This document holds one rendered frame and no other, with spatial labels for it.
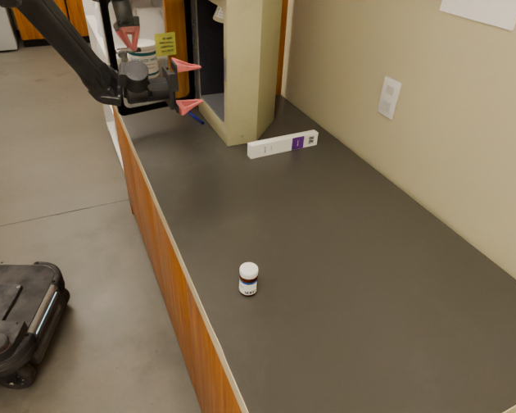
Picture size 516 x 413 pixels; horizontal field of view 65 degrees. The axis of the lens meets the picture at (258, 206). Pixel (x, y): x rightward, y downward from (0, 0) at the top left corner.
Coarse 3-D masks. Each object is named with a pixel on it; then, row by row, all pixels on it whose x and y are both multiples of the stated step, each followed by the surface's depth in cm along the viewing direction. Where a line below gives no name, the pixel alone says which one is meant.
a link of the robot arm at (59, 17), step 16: (0, 0) 70; (16, 0) 70; (32, 0) 73; (48, 0) 77; (32, 16) 77; (48, 16) 78; (64, 16) 82; (48, 32) 81; (64, 32) 82; (64, 48) 86; (80, 48) 88; (80, 64) 91; (96, 64) 94; (96, 80) 97; (112, 80) 103; (96, 96) 102
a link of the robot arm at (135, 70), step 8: (120, 64) 97; (128, 64) 97; (136, 64) 98; (144, 64) 98; (120, 72) 96; (128, 72) 97; (136, 72) 97; (144, 72) 98; (120, 80) 99; (128, 80) 98; (136, 80) 97; (144, 80) 98; (120, 88) 101; (128, 88) 101; (136, 88) 100; (144, 88) 102; (104, 96) 102; (112, 96) 102; (120, 96) 103; (112, 104) 105; (120, 104) 105
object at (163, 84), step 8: (168, 72) 104; (152, 80) 106; (160, 80) 106; (168, 80) 105; (152, 88) 105; (160, 88) 106; (168, 88) 107; (152, 96) 106; (160, 96) 107; (168, 96) 108; (168, 104) 112
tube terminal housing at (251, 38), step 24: (216, 0) 119; (240, 0) 113; (264, 0) 117; (240, 24) 117; (264, 24) 122; (240, 48) 121; (264, 48) 127; (240, 72) 126; (264, 72) 133; (240, 96) 130; (264, 96) 139; (216, 120) 144; (240, 120) 135; (264, 120) 146
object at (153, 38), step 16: (112, 0) 123; (128, 0) 125; (144, 0) 128; (160, 0) 131; (176, 0) 134; (112, 16) 125; (128, 16) 128; (144, 16) 130; (160, 16) 133; (176, 16) 136; (112, 32) 127; (128, 32) 130; (144, 32) 133; (160, 32) 136; (176, 32) 139; (128, 48) 133; (144, 48) 136; (160, 48) 139; (176, 48) 142; (160, 64) 142; (176, 96) 152
